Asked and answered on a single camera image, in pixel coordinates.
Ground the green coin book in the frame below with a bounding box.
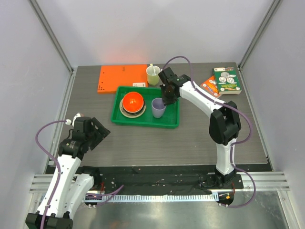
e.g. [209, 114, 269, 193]
[213, 66, 242, 95]

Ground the cream plate with black mark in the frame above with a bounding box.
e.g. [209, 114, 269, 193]
[122, 113, 143, 118]

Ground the lavender cup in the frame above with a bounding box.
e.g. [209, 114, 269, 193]
[151, 98, 166, 118]

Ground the green plastic bin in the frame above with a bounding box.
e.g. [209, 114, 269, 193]
[111, 86, 180, 129]

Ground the orange small book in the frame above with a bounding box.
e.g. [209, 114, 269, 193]
[200, 75, 221, 98]

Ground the orange bowl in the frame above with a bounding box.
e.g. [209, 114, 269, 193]
[122, 92, 144, 113]

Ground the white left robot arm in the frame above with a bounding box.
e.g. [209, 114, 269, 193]
[25, 114, 110, 229]

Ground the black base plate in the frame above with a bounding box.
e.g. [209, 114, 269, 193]
[73, 164, 244, 191]

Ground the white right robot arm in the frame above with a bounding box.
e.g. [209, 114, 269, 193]
[158, 67, 241, 188]

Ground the dark brown bowl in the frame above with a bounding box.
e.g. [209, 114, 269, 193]
[120, 105, 146, 116]

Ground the white spoon in mug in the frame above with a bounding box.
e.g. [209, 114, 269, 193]
[150, 64, 157, 75]

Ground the orange notebook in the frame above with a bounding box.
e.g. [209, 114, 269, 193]
[97, 64, 148, 94]

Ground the olive green mug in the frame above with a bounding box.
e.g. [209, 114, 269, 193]
[146, 66, 161, 86]

